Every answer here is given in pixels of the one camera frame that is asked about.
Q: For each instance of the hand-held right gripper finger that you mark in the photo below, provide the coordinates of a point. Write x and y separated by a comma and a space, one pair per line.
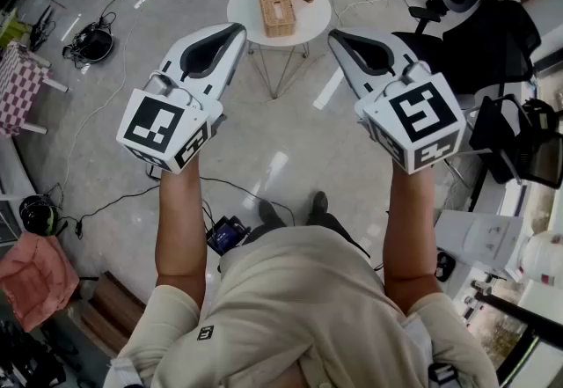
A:
347, 65
396, 47

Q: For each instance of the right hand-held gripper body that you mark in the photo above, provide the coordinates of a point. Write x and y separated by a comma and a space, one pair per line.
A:
418, 120

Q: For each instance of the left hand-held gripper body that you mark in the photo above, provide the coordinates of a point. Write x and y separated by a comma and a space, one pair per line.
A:
151, 126

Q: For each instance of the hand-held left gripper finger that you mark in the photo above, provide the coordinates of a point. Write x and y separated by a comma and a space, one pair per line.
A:
178, 47
233, 58

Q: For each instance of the wicker box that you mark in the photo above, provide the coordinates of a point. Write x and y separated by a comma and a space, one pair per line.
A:
277, 19

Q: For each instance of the wicker box lid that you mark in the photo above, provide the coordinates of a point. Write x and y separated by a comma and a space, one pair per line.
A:
277, 10

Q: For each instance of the person's left forearm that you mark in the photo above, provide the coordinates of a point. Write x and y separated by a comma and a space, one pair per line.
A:
182, 223

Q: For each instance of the person's right forearm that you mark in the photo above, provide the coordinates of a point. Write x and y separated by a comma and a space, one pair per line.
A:
409, 236

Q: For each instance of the round white side table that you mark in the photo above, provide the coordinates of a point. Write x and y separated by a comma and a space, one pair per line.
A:
314, 16

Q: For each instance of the black office chair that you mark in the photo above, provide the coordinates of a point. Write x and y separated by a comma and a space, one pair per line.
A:
484, 47

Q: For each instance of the black device with blue screen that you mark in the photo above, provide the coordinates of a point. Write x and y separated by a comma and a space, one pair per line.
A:
224, 236

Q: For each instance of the white cardboard carton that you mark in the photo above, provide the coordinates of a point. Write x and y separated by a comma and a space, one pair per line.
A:
479, 236

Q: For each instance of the person's black right shoe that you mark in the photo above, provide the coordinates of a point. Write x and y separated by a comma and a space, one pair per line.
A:
317, 206

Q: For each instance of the person's black shoe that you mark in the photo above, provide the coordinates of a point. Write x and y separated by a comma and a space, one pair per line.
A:
317, 206
270, 214

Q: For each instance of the black tripod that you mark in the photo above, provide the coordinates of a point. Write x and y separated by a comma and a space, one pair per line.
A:
41, 27

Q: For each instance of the person's black trousers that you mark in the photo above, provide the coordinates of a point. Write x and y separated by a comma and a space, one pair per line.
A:
334, 230

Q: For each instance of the pink checkered chair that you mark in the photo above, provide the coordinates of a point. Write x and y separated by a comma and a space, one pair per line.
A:
19, 82

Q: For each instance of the black helmet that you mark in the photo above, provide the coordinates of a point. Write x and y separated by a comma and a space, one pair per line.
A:
37, 214

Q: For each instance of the small black case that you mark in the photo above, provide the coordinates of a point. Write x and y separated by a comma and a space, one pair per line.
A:
445, 265

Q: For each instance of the person's black left shoe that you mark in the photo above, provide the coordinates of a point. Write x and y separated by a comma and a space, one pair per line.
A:
270, 214

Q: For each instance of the white sack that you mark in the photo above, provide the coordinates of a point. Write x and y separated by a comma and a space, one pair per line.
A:
543, 256

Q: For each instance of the pink cushion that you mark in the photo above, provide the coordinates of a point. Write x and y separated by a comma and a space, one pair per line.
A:
35, 276

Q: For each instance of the brown wooden board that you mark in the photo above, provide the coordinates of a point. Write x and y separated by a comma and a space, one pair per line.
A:
110, 316

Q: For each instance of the person's beige shirt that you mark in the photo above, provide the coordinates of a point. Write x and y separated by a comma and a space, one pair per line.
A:
299, 316

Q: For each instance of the black folding frame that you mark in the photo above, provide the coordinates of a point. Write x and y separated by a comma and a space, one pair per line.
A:
519, 144

